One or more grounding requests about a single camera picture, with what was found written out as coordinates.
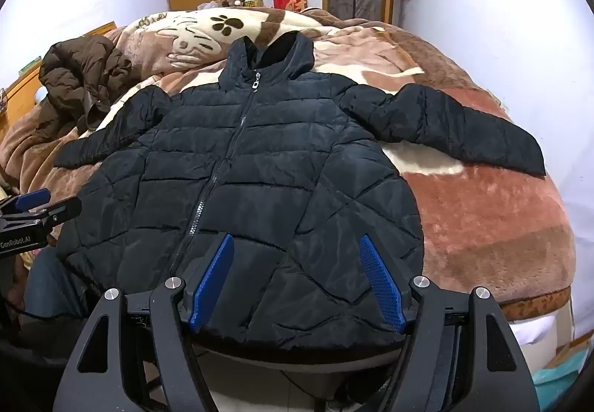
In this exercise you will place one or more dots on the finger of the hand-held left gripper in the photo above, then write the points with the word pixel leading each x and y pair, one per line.
pixel 65 210
pixel 35 199

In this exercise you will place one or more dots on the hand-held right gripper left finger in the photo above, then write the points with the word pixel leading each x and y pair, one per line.
pixel 211 284

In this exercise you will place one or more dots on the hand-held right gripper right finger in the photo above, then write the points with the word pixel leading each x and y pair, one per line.
pixel 380 284

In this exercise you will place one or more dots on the black puffer jacket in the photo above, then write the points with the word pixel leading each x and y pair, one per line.
pixel 278 161

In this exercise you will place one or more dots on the person's leg in jeans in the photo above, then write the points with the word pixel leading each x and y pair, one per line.
pixel 51 282

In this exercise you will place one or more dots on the brown printed plush blanket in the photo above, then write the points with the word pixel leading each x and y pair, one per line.
pixel 487 217

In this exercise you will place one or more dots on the brown puffer jacket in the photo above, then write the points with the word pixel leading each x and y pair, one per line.
pixel 74 68

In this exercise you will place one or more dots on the teal plastic bag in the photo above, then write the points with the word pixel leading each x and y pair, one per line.
pixel 554 377

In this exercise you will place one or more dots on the flat brown cardboard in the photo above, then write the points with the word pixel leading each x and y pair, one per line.
pixel 573 349

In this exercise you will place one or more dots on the red box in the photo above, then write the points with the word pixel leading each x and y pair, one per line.
pixel 290 1

